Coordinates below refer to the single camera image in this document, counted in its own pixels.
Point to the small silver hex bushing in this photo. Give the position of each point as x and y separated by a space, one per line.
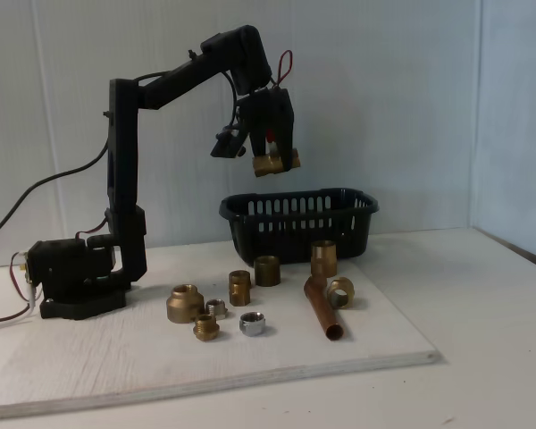
217 308

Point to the white wooden board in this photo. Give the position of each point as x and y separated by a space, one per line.
116 357

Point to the chrome hex nut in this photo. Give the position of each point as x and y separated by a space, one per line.
252 325

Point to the black plastic slotted basket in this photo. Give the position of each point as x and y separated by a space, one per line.
295 250

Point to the small brass hex nipple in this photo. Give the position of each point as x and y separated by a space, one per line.
205 328

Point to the brass hex threaded fitting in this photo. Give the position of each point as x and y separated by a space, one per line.
239 290

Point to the brass male thread adapter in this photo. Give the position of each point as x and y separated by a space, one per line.
324 257

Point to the dark brass sleeve coupling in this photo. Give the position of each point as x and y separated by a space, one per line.
267 272

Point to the copper pipe piece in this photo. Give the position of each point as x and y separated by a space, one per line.
324 313

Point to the large brass reducer coupling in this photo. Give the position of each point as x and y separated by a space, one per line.
185 306

